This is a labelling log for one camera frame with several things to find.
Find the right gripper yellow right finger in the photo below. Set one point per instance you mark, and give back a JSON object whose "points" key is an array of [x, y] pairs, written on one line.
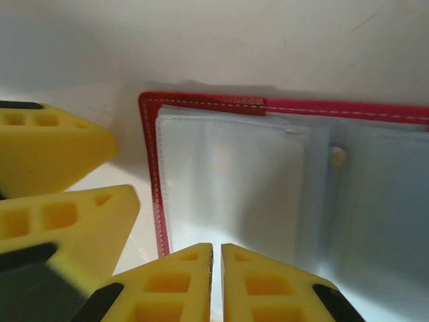
{"points": [[268, 295]]}

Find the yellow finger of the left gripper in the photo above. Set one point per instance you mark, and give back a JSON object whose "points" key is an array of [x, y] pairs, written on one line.
{"points": [[50, 147], [83, 228]]}

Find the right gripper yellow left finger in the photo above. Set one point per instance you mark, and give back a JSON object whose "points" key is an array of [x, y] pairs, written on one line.
{"points": [[167, 292]]}

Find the red leather card holder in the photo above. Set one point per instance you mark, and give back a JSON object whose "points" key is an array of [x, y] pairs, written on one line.
{"points": [[268, 184]]}

